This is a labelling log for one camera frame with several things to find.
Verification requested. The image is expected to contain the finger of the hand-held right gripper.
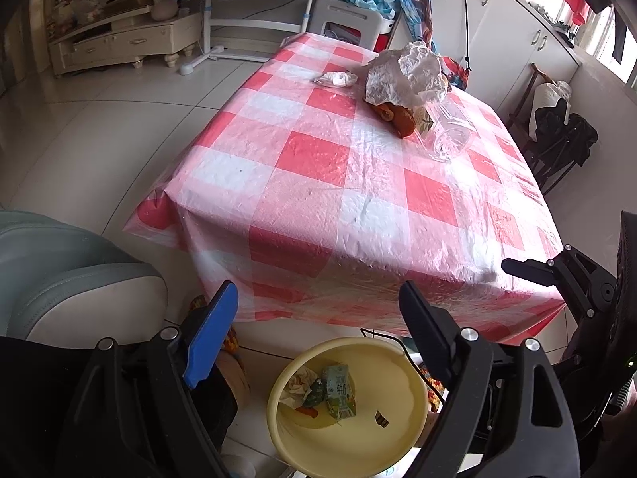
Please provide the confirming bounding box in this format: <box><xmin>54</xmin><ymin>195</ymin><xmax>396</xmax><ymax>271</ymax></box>
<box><xmin>502</xmin><ymin>245</ymin><xmax>619</xmax><ymax>320</ymax></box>

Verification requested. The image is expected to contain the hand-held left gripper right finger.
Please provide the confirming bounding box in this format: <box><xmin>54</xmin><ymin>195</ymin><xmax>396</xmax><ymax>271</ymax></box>
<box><xmin>398</xmin><ymin>281</ymin><xmax>583</xmax><ymax>478</ymax></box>

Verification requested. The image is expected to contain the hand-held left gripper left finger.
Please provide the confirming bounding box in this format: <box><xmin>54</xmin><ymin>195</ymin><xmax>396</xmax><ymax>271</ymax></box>
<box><xmin>55</xmin><ymin>281</ymin><xmax>240</xmax><ymax>478</ymax></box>

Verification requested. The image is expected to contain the pale yellow plastic basin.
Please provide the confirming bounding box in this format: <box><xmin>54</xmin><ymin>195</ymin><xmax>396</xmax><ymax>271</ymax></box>
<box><xmin>266</xmin><ymin>337</ymin><xmax>429</xmax><ymax>476</ymax></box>

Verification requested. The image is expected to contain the clear plastic bottle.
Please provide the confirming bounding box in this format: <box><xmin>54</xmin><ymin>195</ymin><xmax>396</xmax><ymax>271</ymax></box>
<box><xmin>423</xmin><ymin>97</ymin><xmax>473</xmax><ymax>163</ymax></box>

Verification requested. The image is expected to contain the brown snack wrapper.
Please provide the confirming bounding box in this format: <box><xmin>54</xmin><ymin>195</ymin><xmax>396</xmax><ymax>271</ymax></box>
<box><xmin>371</xmin><ymin>101</ymin><xmax>416</xmax><ymax>139</ymax></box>

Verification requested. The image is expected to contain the white plastic bag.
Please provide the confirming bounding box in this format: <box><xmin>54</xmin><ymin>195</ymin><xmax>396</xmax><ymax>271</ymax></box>
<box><xmin>365</xmin><ymin>42</ymin><xmax>449</xmax><ymax>108</ymax></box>

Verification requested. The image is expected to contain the white tissue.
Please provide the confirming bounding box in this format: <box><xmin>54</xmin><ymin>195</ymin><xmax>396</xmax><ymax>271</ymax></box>
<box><xmin>313</xmin><ymin>72</ymin><xmax>358</xmax><ymax>88</ymax></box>

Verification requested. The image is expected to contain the crumpled dirty tissue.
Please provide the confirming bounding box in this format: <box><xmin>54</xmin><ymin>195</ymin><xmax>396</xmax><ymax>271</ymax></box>
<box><xmin>279</xmin><ymin>366</ymin><xmax>322</xmax><ymax>409</ymax></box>

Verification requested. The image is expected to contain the small green wrapper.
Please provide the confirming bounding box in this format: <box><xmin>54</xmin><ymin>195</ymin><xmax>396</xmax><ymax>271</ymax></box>
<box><xmin>303</xmin><ymin>381</ymin><xmax>328</xmax><ymax>407</ymax></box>

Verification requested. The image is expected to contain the black folding chair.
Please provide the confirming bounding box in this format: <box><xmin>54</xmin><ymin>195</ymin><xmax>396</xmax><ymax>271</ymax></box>
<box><xmin>528</xmin><ymin>100</ymin><xmax>598</xmax><ymax>195</ymax></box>

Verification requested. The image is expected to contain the dark wooden chair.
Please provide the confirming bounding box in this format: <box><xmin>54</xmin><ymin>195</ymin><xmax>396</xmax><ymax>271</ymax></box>
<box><xmin>505</xmin><ymin>62</ymin><xmax>558</xmax><ymax>160</ymax></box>

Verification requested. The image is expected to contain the grey leather sofa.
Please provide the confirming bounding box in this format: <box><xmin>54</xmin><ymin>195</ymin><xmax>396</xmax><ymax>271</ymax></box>
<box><xmin>0</xmin><ymin>209</ymin><xmax>170</xmax><ymax>354</ymax></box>

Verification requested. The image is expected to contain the white stuffed sack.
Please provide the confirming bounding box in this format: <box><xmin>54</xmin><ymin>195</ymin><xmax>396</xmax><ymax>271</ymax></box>
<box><xmin>532</xmin><ymin>80</ymin><xmax>573</xmax><ymax>140</ymax></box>

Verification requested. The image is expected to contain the red white checked tablecloth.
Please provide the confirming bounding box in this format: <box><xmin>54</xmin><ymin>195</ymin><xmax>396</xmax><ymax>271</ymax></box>
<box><xmin>123</xmin><ymin>32</ymin><xmax>565</xmax><ymax>347</ymax></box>

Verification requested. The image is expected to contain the colourful printed bag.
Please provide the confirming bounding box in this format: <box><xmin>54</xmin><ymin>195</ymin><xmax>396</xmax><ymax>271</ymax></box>
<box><xmin>398</xmin><ymin>0</ymin><xmax>473</xmax><ymax>91</ymax></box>

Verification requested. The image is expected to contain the cream tv cabinet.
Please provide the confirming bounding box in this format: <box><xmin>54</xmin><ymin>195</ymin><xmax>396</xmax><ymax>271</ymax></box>
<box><xmin>47</xmin><ymin>2</ymin><xmax>202</xmax><ymax>78</ymax></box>

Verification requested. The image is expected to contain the white plastic stool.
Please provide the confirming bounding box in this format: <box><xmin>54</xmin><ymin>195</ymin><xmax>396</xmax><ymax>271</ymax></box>
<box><xmin>306</xmin><ymin>0</ymin><xmax>399</xmax><ymax>53</ymax></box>

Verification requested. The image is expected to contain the pink kettlebell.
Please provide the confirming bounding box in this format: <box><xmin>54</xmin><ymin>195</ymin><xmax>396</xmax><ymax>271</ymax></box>
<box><xmin>149</xmin><ymin>0</ymin><xmax>177</xmax><ymax>22</ymax></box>

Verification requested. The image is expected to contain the black cable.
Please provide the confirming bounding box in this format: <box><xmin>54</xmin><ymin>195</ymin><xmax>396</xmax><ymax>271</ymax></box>
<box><xmin>361</xmin><ymin>327</ymin><xmax>416</xmax><ymax>362</ymax></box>

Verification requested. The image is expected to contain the white wall cabinet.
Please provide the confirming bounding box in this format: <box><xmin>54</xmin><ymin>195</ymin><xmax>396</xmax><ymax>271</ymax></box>
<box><xmin>388</xmin><ymin>0</ymin><xmax>583</xmax><ymax>125</ymax></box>

